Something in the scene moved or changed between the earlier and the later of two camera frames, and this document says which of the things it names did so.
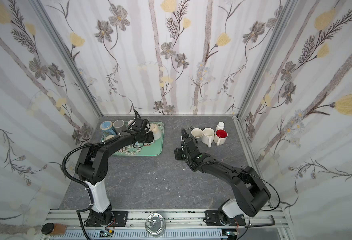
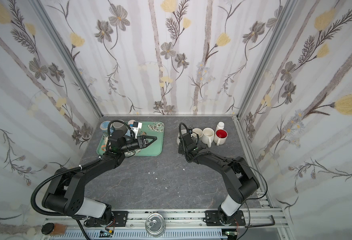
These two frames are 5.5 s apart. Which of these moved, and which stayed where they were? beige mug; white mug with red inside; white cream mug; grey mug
Moved: beige mug
Stayed: white mug with red inside; grey mug; white cream mug
